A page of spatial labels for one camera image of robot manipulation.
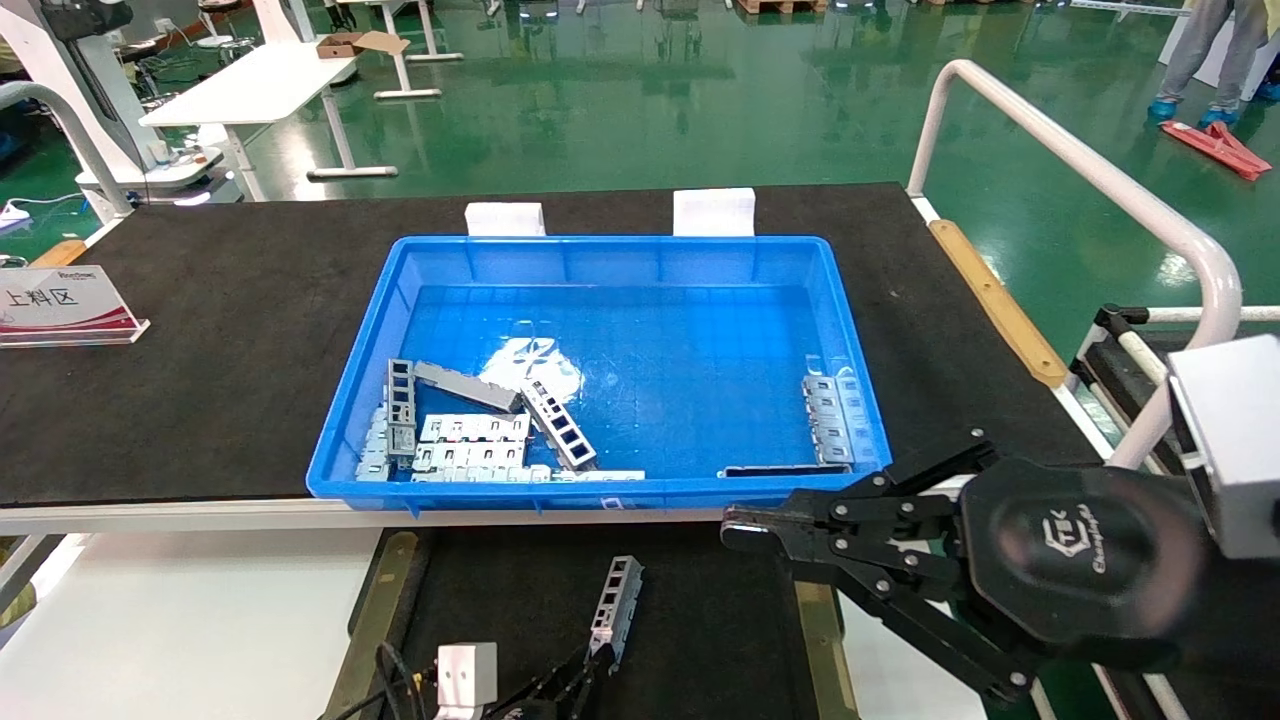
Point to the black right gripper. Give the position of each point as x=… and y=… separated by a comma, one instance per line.
x=1080, y=550

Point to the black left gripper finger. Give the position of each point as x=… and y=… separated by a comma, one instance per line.
x=592, y=692
x=550, y=695

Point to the perforated grey metal bracket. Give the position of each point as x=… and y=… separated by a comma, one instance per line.
x=618, y=600

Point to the black container with brass edges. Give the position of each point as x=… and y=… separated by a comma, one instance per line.
x=700, y=620

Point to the dark thin metal strip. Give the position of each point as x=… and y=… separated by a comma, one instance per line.
x=780, y=470

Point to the flat slotted metal plate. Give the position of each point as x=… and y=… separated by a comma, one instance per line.
x=840, y=420

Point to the wooden edge strip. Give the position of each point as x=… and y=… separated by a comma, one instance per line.
x=990, y=295

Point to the blue plastic bin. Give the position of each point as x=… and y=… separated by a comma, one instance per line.
x=680, y=340

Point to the plain grey metal bar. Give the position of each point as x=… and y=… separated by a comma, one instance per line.
x=465, y=385

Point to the white foam block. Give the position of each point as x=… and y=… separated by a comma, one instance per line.
x=714, y=210
x=505, y=218

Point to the white horizontal tube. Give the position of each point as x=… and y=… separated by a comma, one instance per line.
x=1220, y=314

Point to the red floor tool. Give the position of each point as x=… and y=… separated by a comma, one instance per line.
x=1215, y=148

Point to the black table mat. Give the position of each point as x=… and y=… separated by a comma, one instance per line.
x=200, y=300

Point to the person in blue shoe covers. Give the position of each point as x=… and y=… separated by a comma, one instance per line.
x=1195, y=50

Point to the long white pole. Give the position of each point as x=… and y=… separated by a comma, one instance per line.
x=1130, y=7

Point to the acrylic sign with red stripe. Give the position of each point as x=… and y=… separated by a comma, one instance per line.
x=60, y=305

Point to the white machine base platform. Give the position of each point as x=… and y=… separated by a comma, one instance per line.
x=170, y=172

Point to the short wooden strip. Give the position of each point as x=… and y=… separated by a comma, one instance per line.
x=60, y=252

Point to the white workshop table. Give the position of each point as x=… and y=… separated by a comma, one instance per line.
x=260, y=85

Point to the open cardboard box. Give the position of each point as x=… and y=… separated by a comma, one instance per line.
x=345, y=44

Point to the white power socket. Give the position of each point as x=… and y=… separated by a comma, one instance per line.
x=12, y=215

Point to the white stool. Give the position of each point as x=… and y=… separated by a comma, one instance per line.
x=222, y=38

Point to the white machine column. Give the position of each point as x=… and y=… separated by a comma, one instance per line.
x=60, y=60

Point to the flat white slotted bracket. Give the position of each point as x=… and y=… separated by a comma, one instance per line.
x=475, y=427
x=470, y=456

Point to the black cart frame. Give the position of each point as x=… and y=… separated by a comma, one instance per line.
x=1110, y=365

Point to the small stepped metal bracket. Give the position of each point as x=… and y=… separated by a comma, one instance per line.
x=375, y=450

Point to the grey ladder metal bracket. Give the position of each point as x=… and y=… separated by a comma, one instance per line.
x=401, y=395

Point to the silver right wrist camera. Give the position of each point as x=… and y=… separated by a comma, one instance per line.
x=1235, y=450

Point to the white tubular guard rail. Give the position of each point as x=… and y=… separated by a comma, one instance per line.
x=1050, y=140

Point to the white table leg frame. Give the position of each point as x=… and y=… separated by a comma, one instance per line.
x=408, y=93

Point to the grey tubular rail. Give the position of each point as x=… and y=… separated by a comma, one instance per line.
x=70, y=130

